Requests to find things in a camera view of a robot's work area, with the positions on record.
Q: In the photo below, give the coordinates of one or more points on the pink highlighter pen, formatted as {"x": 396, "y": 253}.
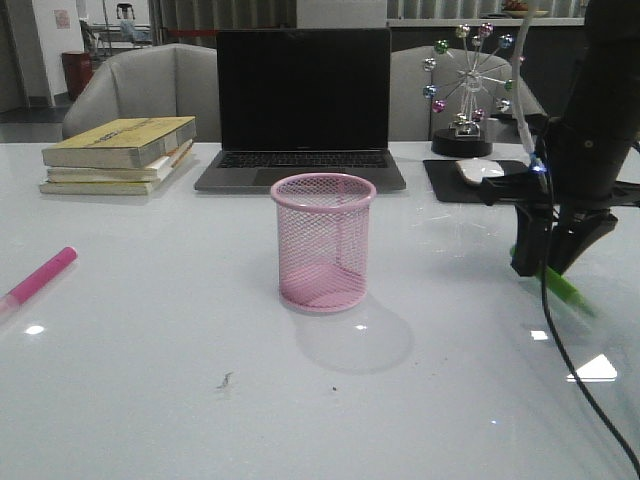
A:
{"x": 35, "y": 281}

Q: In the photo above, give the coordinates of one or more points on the fruit bowl on counter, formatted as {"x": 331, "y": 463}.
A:
{"x": 521, "y": 8}

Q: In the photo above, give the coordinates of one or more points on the green highlighter pen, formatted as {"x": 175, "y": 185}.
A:
{"x": 551, "y": 282}

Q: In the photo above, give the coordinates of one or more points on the black mouse pad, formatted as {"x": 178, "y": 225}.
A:
{"x": 448, "y": 185}

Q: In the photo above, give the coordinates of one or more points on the ferris wheel desk toy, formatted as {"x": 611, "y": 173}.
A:
{"x": 465, "y": 100}

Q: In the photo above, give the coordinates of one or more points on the cream book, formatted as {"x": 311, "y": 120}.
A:
{"x": 99, "y": 188}
{"x": 155, "y": 171}

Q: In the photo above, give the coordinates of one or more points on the grey armchair right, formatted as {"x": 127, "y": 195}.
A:
{"x": 409, "y": 114}

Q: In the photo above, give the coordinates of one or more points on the middle cream book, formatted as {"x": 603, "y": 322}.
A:
{"x": 155, "y": 171}

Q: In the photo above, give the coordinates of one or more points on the white computer mouse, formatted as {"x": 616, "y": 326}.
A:
{"x": 474, "y": 170}

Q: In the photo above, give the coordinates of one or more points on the pink mesh pen holder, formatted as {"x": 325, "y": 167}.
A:
{"x": 322, "y": 227}

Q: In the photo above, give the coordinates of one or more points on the dark grey laptop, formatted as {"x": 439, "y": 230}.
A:
{"x": 296, "y": 101}

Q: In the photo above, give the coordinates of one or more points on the red trash bin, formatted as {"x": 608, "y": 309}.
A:
{"x": 78, "y": 71}

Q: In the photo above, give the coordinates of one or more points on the grey armchair left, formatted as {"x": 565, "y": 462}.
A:
{"x": 168, "y": 80}

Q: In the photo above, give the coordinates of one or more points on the grey armchair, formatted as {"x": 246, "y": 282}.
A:
{"x": 168, "y": 80}
{"x": 409, "y": 114}

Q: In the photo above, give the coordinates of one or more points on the top yellow book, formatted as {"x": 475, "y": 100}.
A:
{"x": 122, "y": 143}

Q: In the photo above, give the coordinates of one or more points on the bottom cream book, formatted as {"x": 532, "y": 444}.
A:
{"x": 99, "y": 188}

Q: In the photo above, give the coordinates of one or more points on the white box behind laptop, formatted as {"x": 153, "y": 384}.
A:
{"x": 341, "y": 14}

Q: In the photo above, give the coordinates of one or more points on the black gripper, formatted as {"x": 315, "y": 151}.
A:
{"x": 574, "y": 163}

